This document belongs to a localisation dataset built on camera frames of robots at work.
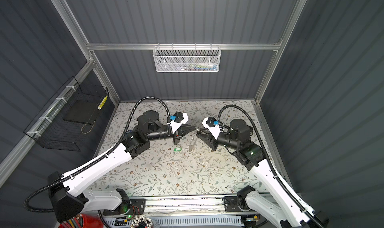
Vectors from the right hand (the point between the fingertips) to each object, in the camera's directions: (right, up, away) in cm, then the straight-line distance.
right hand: (201, 132), depth 66 cm
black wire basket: (-67, +1, 0) cm, 67 cm away
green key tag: (-14, -14, +28) cm, 34 cm away
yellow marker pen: (-54, +14, +15) cm, 58 cm away
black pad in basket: (-61, +10, +11) cm, 63 cm away
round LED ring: (-23, -32, -11) cm, 41 cm away
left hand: (-3, +3, -3) cm, 5 cm away
